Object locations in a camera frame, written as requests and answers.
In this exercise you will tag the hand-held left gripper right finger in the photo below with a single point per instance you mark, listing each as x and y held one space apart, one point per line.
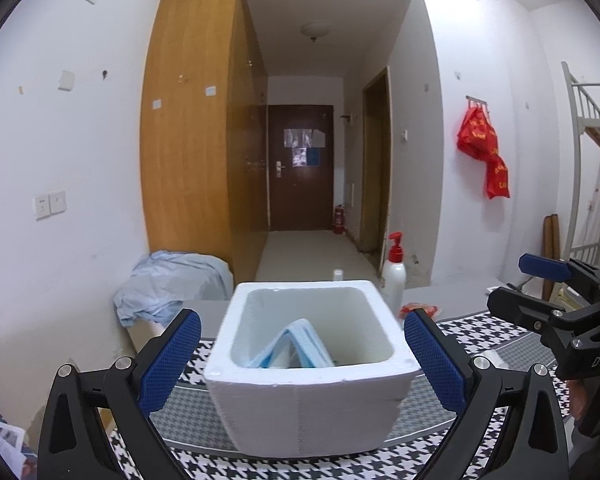
440 365

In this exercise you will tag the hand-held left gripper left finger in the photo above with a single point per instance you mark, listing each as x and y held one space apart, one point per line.
172 360

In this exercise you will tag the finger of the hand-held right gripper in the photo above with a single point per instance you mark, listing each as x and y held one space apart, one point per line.
542 266
520 305

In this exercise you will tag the blue white face mask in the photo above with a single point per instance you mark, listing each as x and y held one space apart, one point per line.
300 342

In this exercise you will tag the white foam box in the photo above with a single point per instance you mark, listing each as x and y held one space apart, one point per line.
305 410

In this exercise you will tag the person's right hand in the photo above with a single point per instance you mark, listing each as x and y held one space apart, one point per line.
577 400

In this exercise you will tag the brown wooden pole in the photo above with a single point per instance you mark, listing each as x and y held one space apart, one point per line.
556 235
547 250

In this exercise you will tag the red snack packet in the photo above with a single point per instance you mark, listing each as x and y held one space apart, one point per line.
422 308

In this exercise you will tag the light blue cloth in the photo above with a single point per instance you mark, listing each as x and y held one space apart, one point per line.
175 280

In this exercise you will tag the white red pump bottle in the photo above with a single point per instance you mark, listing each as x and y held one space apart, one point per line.
394 280

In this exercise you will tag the red hanging bag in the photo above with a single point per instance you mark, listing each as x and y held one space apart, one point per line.
475 135
497 177

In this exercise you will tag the white metal bunk bed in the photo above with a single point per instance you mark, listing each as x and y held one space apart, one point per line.
577 160

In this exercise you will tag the houndstooth table cloth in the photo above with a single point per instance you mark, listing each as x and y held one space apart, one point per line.
330 470

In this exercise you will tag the red fire extinguisher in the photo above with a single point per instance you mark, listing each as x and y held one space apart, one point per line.
339 220

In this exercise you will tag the printed photo cards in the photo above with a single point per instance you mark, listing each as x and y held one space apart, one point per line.
5 435

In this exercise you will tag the dark brown door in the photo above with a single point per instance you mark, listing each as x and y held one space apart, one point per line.
300 195

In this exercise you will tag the wooden wardrobe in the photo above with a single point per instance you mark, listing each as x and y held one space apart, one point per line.
190 135

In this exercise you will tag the blue paper notice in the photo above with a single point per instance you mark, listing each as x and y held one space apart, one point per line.
313 156

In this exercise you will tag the grey paper notice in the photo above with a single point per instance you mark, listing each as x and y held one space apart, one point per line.
300 137

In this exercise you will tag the ceiling lamp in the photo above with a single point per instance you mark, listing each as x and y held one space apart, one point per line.
316 30

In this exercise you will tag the wooden side door frame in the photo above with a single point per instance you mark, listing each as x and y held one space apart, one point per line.
375 170

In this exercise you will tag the white wall socket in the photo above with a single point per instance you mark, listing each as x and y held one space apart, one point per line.
42 206
57 202

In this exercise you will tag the white wall plate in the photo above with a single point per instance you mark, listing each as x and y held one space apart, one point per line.
66 80

